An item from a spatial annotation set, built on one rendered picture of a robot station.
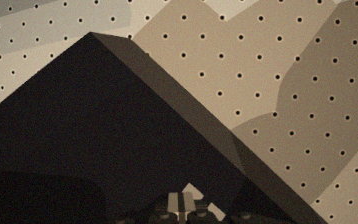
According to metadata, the grey flat base plate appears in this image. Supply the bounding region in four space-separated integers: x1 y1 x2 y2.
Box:
0 0 358 224

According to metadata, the black thermal cycler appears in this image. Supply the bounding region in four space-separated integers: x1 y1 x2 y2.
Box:
0 32 328 224

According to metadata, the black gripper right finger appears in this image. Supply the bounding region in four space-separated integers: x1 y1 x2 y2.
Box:
180 192 294 224

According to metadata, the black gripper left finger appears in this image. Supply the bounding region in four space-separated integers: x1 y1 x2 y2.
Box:
100 193 182 224

